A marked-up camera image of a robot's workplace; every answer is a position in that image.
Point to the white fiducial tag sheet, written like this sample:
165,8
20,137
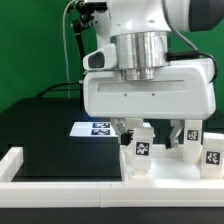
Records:
92,129

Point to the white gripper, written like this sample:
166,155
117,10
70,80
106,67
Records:
182,90

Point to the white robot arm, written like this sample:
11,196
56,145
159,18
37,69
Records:
134,75

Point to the white U-shaped obstacle fence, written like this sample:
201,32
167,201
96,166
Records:
155,193

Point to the white square tabletop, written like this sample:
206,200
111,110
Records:
165,164

